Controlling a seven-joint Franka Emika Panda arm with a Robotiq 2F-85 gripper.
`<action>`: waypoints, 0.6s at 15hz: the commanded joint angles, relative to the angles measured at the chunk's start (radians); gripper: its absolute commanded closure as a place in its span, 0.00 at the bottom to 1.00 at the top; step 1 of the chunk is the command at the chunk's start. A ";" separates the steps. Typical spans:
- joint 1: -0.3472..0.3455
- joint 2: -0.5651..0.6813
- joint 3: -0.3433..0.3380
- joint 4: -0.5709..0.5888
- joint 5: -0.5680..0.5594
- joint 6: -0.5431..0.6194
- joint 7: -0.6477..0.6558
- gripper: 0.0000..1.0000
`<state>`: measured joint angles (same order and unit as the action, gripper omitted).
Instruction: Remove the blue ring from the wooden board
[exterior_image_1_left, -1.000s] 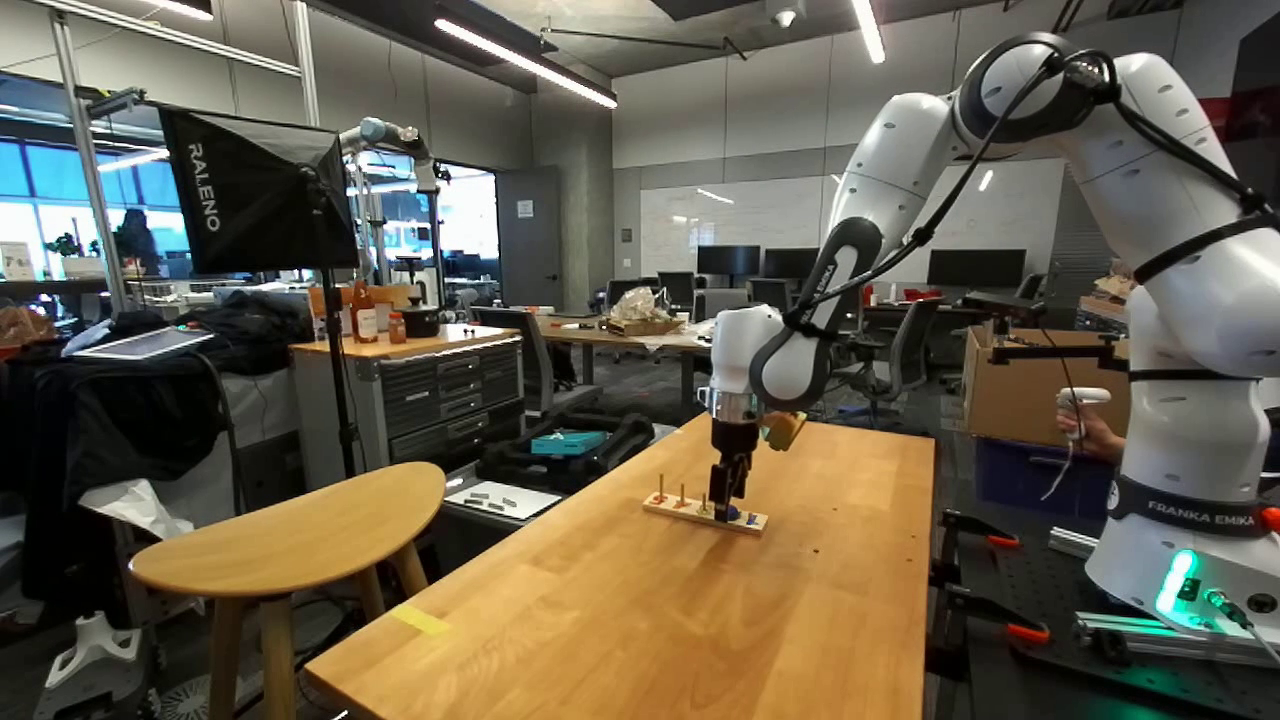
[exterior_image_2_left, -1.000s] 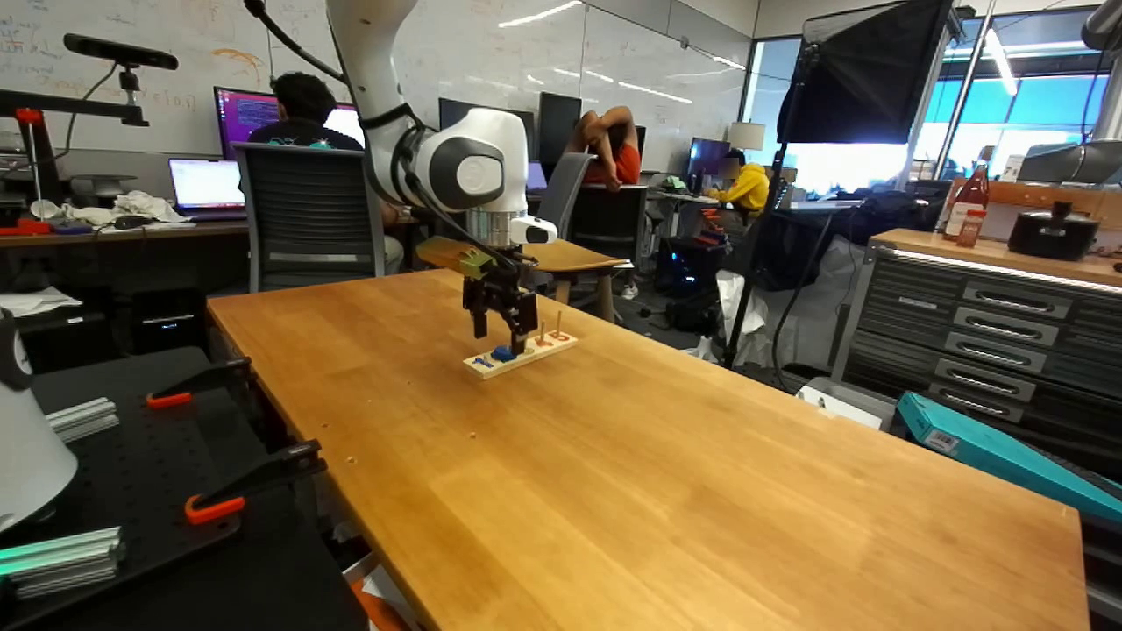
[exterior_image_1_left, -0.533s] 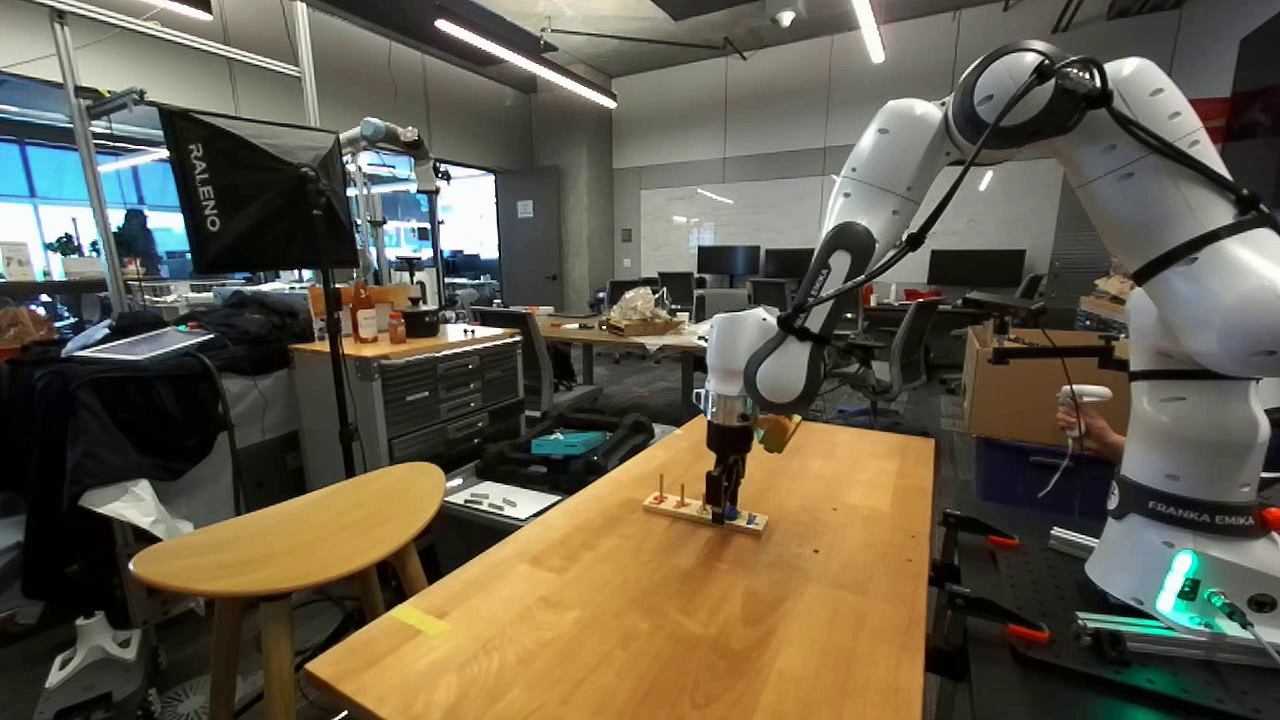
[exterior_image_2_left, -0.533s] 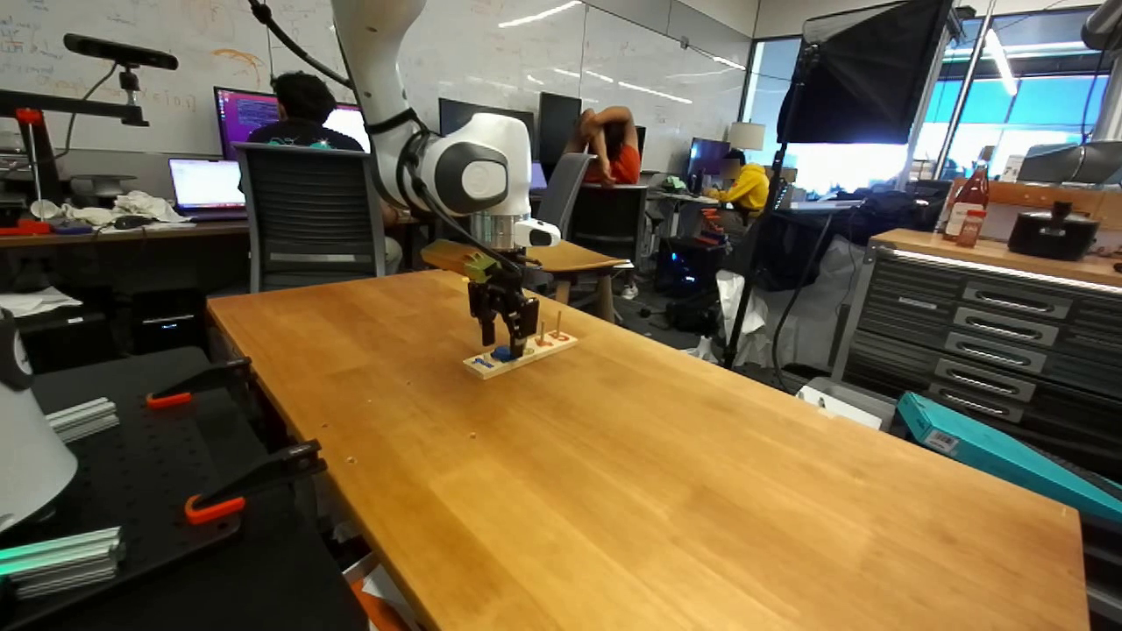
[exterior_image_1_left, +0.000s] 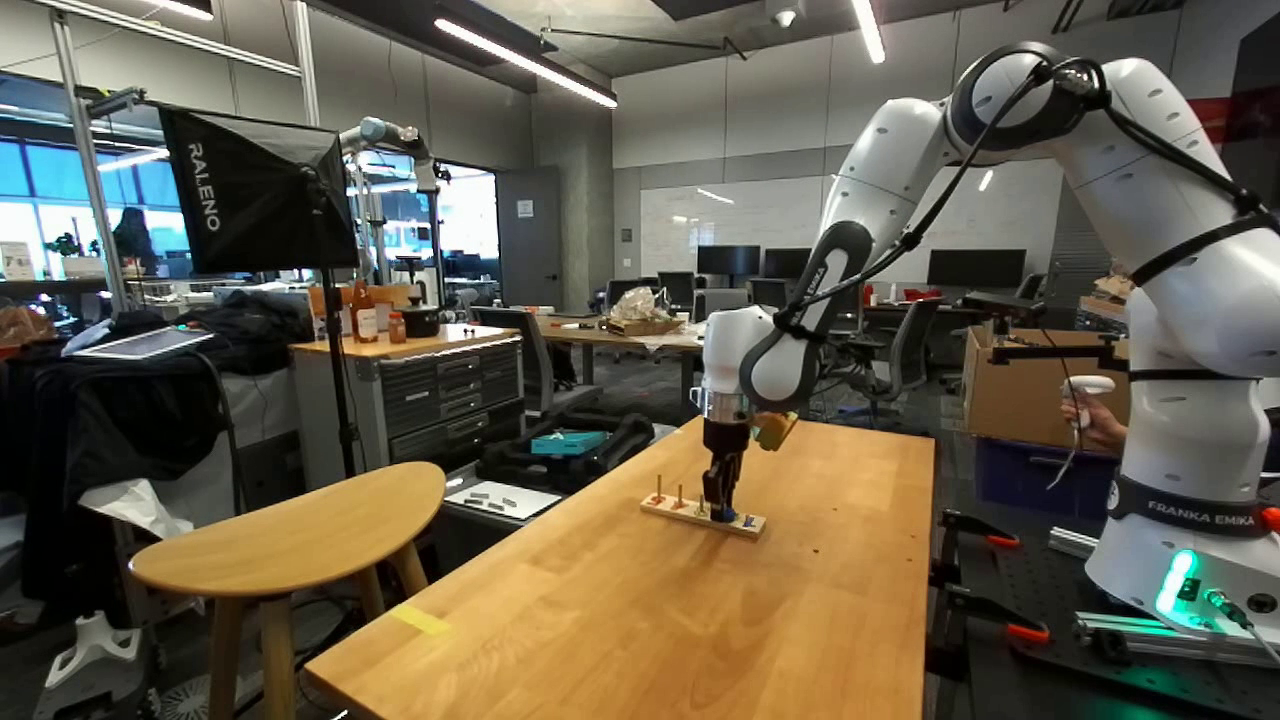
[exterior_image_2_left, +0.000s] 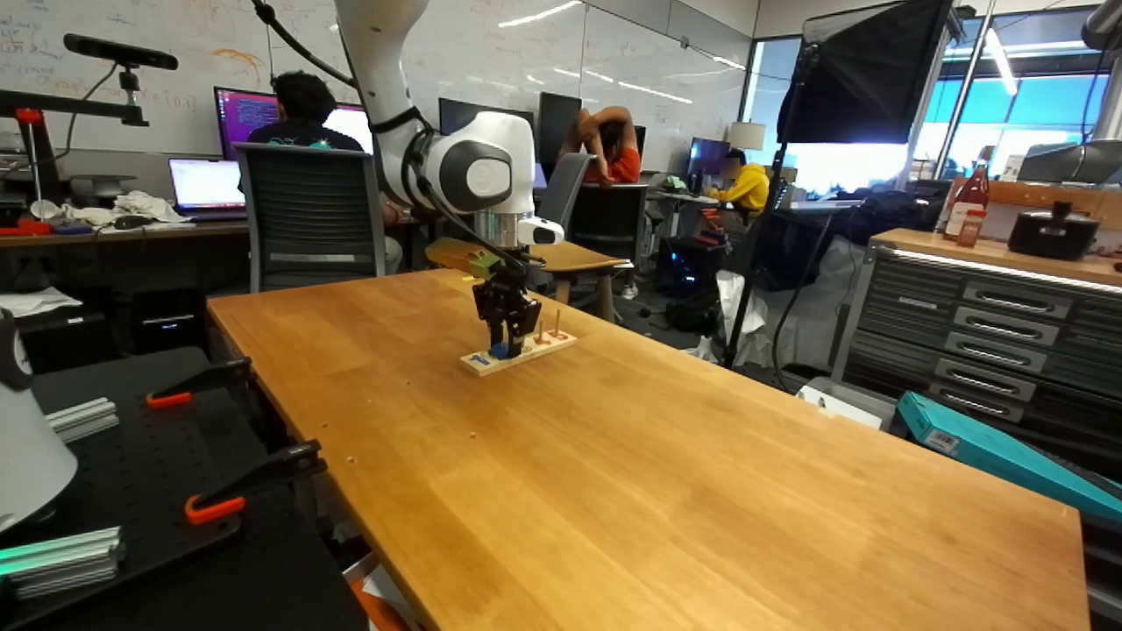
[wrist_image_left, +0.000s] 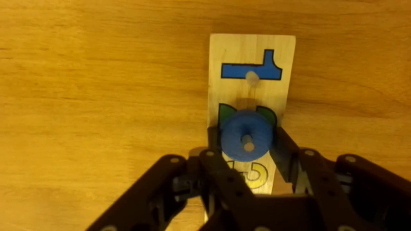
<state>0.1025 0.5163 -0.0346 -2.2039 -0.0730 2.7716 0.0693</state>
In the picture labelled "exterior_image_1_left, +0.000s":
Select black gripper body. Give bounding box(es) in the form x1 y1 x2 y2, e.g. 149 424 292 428
699 415 757 466

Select white handheld controller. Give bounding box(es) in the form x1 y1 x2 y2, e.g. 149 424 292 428
1045 372 1119 497

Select small wooden peg board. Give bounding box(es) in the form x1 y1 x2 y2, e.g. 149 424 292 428
634 472 770 540

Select person's hand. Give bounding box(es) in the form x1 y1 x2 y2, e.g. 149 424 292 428
1073 396 1135 454

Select crumpled beige bag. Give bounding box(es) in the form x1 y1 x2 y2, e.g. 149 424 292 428
605 285 688 341

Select black bag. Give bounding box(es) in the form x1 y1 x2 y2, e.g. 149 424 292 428
470 409 661 497

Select long wooden desk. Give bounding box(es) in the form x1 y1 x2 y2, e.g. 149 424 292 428
526 310 712 409

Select dark office chair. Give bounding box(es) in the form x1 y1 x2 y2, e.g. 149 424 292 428
846 295 944 419

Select grey drawer cabinet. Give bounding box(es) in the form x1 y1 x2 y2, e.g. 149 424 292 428
288 319 526 493

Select blue storage bin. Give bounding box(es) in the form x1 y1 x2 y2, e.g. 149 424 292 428
966 432 1124 529

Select brown cardboard box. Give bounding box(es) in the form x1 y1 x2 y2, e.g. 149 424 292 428
959 319 1135 461

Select wide black computer monitor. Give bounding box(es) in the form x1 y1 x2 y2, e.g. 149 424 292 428
922 243 1031 295

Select yellow tape strip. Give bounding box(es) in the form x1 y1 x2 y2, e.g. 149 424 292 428
387 605 458 640

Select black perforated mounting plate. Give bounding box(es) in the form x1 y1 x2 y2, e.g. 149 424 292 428
953 585 1280 720

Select black light stand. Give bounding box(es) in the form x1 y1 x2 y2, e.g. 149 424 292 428
316 262 363 481

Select rounded wooden stool table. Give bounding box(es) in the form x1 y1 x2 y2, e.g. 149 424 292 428
125 454 452 720

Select black softbox light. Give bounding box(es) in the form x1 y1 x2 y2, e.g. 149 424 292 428
155 103 363 280

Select black hanging clothes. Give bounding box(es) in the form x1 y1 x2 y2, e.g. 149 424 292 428
0 334 245 633

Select white floor stand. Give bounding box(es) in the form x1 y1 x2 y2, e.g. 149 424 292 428
26 607 151 720

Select silver stand pole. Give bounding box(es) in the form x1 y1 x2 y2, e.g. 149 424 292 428
44 9 135 319

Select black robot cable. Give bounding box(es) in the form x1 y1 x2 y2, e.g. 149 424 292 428
767 38 1280 341

